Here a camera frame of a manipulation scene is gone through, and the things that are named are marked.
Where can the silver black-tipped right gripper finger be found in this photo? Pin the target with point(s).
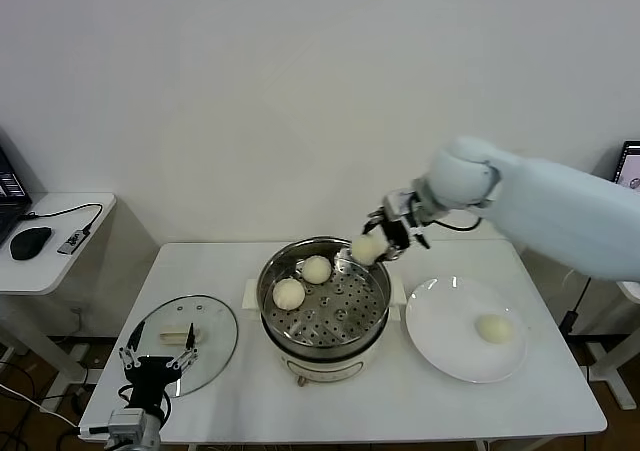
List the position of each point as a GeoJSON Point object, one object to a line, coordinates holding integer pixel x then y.
{"type": "Point", "coordinates": [391, 255]}
{"type": "Point", "coordinates": [377, 217]}

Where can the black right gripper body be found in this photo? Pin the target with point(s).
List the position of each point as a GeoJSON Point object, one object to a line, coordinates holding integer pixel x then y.
{"type": "Point", "coordinates": [397, 233]}

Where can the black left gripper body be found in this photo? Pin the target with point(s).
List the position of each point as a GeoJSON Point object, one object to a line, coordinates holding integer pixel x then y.
{"type": "Point", "coordinates": [150, 376]}

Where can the silver black-tipped left gripper finger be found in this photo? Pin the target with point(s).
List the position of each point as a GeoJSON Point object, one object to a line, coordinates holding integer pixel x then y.
{"type": "Point", "coordinates": [137, 335]}
{"type": "Point", "coordinates": [190, 336]}

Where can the white steamed baozi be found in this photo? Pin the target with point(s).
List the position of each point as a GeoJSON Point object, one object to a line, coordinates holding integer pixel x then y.
{"type": "Point", "coordinates": [366, 249]}
{"type": "Point", "coordinates": [288, 294]}
{"type": "Point", "coordinates": [494, 328]}
{"type": "Point", "coordinates": [316, 270]}

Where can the round glass pot lid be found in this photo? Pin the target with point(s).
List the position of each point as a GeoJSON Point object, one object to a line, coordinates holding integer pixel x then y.
{"type": "Point", "coordinates": [215, 316]}

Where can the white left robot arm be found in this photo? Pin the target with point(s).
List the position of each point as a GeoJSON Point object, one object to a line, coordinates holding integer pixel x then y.
{"type": "Point", "coordinates": [137, 438]}

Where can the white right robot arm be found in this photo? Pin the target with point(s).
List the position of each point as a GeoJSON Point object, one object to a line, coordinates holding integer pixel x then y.
{"type": "Point", "coordinates": [550, 206]}

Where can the stainless steel steamer basket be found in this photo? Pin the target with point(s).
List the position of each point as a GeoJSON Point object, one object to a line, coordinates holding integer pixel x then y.
{"type": "Point", "coordinates": [345, 316]}

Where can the round white plate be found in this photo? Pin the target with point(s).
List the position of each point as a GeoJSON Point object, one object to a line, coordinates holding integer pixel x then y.
{"type": "Point", "coordinates": [440, 331]}

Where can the white side desk with mouse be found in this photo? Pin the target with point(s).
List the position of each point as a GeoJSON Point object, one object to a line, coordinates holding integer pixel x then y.
{"type": "Point", "coordinates": [45, 276]}

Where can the cream electric cooker base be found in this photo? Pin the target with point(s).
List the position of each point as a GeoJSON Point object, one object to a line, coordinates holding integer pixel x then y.
{"type": "Point", "coordinates": [325, 366]}

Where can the black computer mouse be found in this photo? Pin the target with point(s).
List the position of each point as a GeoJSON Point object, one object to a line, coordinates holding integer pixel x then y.
{"type": "Point", "coordinates": [30, 242]}

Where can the black laptop with dark screen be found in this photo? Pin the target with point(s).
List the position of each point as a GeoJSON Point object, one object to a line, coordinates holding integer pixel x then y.
{"type": "Point", "coordinates": [7, 186]}

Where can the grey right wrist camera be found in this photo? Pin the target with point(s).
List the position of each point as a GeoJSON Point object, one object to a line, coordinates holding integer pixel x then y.
{"type": "Point", "coordinates": [400, 206]}

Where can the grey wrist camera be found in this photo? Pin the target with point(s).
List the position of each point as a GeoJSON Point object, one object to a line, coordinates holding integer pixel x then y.
{"type": "Point", "coordinates": [400, 206]}
{"type": "Point", "coordinates": [125, 422]}

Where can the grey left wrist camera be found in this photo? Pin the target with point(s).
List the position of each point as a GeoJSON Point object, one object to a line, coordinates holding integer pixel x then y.
{"type": "Point", "coordinates": [125, 422]}

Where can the grey laptop showing camera views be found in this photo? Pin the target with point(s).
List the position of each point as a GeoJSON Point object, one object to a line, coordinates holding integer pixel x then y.
{"type": "Point", "coordinates": [630, 166]}

